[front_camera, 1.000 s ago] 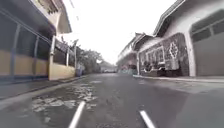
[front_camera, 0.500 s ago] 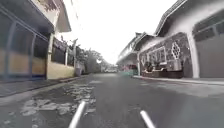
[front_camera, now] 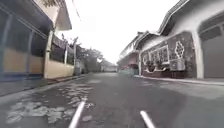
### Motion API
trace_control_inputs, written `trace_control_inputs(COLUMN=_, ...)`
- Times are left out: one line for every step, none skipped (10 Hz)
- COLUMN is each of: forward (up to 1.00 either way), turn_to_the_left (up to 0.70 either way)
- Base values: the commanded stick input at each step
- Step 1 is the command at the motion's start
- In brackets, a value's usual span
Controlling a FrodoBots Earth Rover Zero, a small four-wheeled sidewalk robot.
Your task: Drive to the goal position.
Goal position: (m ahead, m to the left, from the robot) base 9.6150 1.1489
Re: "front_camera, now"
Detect white air conditioner unit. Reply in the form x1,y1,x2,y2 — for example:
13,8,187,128
169,58,187,72

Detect building with blue fence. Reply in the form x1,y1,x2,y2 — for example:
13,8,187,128
0,0,76,83

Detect group of dark trees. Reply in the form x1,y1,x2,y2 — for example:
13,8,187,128
75,46,105,74

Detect building with stone wall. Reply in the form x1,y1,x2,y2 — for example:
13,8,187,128
137,0,224,80

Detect robot's own part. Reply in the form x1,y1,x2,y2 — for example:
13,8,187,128
139,110,157,128
68,100,87,128

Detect building with grey roof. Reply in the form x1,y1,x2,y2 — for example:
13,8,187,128
116,31,148,76

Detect pale concrete pavement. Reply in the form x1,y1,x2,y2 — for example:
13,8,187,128
134,74,224,87

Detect grey asphalt road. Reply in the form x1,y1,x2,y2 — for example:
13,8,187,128
0,72,224,128

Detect grey concrete pavement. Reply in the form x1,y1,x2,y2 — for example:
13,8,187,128
0,73,90,98

